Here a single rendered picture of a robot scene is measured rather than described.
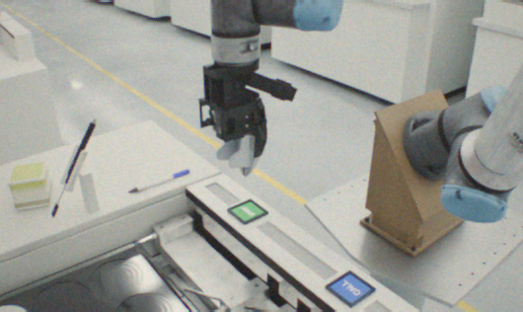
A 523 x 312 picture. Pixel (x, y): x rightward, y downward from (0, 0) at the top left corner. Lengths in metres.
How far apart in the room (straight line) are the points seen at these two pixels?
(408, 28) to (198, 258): 3.02
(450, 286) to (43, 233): 0.79
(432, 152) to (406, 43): 2.78
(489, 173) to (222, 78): 0.44
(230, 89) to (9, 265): 0.50
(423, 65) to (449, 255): 2.96
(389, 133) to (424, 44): 2.93
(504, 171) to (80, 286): 0.73
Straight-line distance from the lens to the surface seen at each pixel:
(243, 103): 0.73
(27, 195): 0.96
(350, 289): 0.72
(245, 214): 0.86
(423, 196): 0.99
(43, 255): 0.90
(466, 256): 1.07
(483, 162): 0.76
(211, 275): 0.86
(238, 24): 0.68
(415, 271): 1.00
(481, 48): 3.38
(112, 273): 0.87
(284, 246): 0.80
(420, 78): 3.95
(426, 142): 0.95
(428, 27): 3.83
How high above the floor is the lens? 1.47
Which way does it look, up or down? 29 degrees down
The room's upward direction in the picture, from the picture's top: straight up
